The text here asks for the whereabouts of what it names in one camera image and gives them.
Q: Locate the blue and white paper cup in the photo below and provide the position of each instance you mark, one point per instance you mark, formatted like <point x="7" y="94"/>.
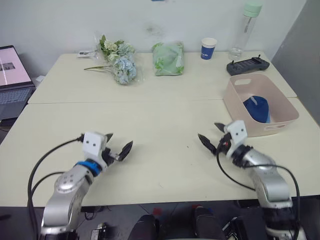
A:
<point x="208" y="50"/>

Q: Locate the black handheld controller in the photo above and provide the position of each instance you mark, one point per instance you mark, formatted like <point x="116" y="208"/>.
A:
<point x="247" y="66"/>

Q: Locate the black box with metal plate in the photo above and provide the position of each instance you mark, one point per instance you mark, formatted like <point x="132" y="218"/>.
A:
<point x="101" y="232"/>

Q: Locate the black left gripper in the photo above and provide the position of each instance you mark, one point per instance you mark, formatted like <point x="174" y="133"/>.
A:
<point x="108" y="158"/>

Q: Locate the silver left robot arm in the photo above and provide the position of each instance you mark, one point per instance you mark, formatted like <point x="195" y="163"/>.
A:
<point x="67" y="185"/>

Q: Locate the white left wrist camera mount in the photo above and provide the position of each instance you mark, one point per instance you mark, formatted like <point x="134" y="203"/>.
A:
<point x="93" y="143"/>

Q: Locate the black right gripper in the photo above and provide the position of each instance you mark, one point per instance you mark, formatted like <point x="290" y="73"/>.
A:
<point x="224" y="143"/>

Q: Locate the small white printed card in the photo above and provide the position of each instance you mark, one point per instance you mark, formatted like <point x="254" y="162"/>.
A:
<point x="83" y="53"/>

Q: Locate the pink plastic storage container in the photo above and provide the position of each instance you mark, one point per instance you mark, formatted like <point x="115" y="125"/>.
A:
<point x="282" y="100"/>

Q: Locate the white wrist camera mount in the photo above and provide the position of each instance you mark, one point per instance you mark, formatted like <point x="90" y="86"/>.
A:
<point x="237" y="131"/>
<point x="93" y="143"/>

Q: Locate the green plastic bag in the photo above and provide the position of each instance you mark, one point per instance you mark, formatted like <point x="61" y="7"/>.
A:
<point x="168" y="60"/>

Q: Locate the folded blue sock pair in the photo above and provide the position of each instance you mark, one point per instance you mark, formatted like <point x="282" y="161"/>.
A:
<point x="257" y="107"/>

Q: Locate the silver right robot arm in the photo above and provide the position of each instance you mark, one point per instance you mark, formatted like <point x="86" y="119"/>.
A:
<point x="270" y="180"/>

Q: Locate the open grey laptop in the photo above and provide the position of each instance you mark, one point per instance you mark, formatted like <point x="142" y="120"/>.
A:
<point x="12" y="67"/>

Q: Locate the wrapped blue white flower bouquet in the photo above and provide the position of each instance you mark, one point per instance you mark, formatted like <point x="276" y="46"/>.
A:
<point x="123" y="67"/>

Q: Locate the dark rounded shape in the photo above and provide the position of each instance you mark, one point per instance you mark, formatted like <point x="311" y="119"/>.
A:
<point x="146" y="228"/>
<point x="207" y="223"/>

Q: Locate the clear bottle with green lid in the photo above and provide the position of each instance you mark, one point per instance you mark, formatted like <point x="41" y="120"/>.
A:
<point x="246" y="32"/>

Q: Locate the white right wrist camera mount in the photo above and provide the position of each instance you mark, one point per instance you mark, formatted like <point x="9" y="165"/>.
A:
<point x="237" y="131"/>

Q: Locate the black equipment case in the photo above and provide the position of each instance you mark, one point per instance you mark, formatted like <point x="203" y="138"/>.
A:
<point x="243" y="228"/>

